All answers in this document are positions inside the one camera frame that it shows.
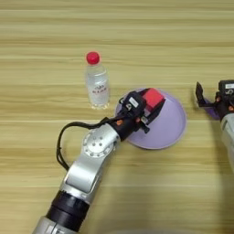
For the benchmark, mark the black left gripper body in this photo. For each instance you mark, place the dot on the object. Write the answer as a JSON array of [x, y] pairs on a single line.
[[129, 125]]

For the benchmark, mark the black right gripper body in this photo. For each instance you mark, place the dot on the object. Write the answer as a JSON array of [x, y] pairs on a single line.
[[225, 106]]

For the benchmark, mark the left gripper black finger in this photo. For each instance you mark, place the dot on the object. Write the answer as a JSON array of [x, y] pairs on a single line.
[[155, 113], [143, 91]]

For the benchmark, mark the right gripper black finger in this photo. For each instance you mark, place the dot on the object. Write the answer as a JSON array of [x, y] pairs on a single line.
[[200, 96]]

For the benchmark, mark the red cube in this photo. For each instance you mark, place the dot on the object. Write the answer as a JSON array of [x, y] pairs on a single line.
[[153, 98]]

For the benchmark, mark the clear red-capped water bottle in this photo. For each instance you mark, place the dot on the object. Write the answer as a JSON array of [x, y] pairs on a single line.
[[97, 85]]

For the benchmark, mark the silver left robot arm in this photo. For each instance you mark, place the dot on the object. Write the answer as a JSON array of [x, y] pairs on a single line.
[[91, 158]]

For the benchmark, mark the small purple bar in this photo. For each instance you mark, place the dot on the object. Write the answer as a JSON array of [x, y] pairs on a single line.
[[212, 112]]

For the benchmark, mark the left gripper white-labelled black box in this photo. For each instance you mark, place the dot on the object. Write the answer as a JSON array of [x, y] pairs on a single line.
[[134, 103]]

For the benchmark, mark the gripper white-labelled black box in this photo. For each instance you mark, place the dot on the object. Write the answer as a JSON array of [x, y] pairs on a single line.
[[134, 103], [227, 87]]

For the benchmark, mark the purple round plate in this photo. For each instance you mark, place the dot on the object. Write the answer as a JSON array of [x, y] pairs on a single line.
[[166, 128]]

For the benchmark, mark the right gripper white-labelled black box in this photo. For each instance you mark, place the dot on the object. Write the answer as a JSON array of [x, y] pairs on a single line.
[[227, 87]]

